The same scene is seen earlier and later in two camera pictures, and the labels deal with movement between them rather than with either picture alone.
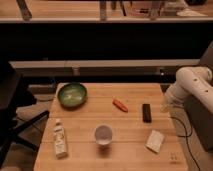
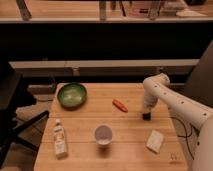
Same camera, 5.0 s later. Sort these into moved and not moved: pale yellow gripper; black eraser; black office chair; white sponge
Moved: pale yellow gripper
Not moved: white sponge; black eraser; black office chair
